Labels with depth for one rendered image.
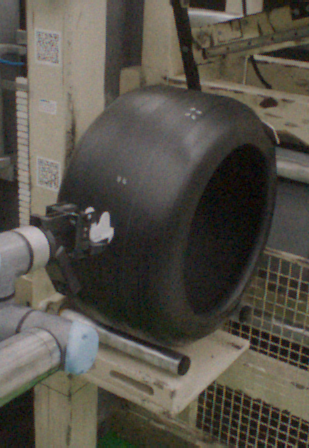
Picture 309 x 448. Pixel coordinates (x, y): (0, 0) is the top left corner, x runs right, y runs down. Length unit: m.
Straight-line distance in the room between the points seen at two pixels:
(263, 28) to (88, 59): 0.43
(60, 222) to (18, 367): 0.32
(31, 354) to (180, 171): 0.51
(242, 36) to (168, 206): 0.61
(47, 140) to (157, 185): 0.42
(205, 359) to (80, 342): 0.75
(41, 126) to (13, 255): 0.61
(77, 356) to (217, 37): 1.01
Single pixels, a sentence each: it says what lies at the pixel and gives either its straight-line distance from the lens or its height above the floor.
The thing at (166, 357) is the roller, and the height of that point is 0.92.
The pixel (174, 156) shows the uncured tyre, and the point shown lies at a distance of 1.34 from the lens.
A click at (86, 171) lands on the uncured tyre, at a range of 1.40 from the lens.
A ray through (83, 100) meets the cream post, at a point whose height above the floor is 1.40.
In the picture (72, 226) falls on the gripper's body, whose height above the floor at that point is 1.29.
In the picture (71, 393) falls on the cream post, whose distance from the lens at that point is 1.93.
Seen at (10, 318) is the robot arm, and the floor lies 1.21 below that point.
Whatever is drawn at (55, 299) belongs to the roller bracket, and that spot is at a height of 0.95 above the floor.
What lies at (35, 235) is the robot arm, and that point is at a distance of 1.15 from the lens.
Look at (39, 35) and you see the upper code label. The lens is 1.63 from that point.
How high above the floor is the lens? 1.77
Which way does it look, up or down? 23 degrees down
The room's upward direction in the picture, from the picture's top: 3 degrees clockwise
